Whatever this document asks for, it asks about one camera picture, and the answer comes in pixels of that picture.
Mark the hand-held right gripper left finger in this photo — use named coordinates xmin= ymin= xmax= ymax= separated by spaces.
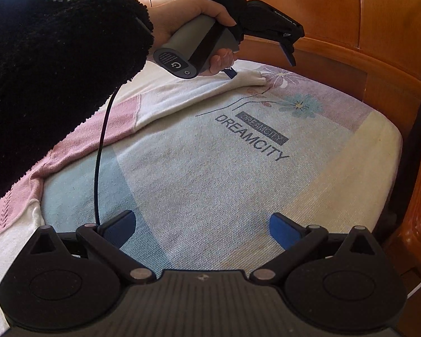
xmin=29 ymin=210 xmax=158 ymax=285

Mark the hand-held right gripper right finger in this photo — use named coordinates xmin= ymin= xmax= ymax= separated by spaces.
xmin=249 ymin=212 xmax=377 ymax=285

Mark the pink and white knit sweater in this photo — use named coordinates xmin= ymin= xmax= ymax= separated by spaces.
xmin=0 ymin=59 xmax=268 ymax=337

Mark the person's left forearm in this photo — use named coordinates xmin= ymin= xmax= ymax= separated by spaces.
xmin=0 ymin=0 xmax=155 ymax=213

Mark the person's left hand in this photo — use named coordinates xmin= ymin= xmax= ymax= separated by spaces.
xmin=150 ymin=0 xmax=238 ymax=77

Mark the wooden headboard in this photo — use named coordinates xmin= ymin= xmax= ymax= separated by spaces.
xmin=114 ymin=0 xmax=421 ymax=142

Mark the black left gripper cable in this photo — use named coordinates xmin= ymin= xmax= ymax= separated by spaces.
xmin=93 ymin=85 xmax=120 ymax=226

